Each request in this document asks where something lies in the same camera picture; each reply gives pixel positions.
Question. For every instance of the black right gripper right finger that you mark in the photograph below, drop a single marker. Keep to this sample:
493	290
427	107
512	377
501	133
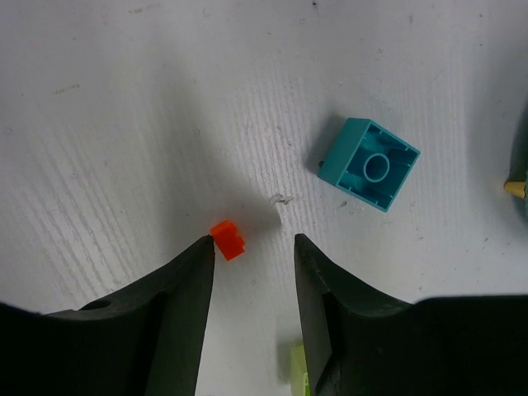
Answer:
360	341

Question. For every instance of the teal square lego brick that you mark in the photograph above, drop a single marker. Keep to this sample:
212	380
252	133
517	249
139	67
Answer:
369	162

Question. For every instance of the teal round divided container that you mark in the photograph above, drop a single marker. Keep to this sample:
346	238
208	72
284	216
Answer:
518	160

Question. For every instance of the yellow lego brick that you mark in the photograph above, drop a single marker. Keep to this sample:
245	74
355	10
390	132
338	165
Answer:
516	188

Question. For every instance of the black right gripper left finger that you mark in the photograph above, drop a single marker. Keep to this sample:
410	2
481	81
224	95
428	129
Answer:
144	339

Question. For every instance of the small orange lego brick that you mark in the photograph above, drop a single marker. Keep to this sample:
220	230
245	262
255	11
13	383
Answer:
228	240

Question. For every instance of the green lego brick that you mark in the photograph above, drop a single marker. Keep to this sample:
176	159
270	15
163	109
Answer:
299	380

